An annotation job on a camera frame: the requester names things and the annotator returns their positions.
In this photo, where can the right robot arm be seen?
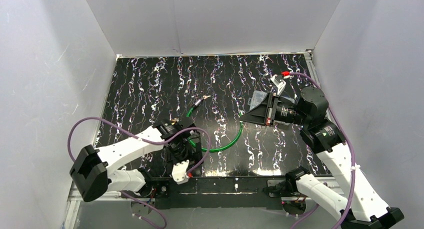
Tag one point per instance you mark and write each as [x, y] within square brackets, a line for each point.
[359, 206]

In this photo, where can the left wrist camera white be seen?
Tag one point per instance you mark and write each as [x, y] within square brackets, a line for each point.
[180, 172]

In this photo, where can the clear plastic parts box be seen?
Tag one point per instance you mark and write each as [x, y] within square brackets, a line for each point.
[259, 96]

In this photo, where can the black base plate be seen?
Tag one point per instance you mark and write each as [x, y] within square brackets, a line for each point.
[268, 192]

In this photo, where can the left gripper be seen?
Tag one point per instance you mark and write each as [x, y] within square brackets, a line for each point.
[185, 153]

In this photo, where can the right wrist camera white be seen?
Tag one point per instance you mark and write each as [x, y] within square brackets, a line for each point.
[279, 82]

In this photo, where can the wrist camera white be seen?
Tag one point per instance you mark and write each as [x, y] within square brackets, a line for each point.
[279, 82]
[180, 172]

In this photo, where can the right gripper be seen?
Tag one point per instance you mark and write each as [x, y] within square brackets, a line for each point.
[269, 109]

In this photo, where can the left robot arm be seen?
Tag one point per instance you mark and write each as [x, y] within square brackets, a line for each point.
[96, 171]

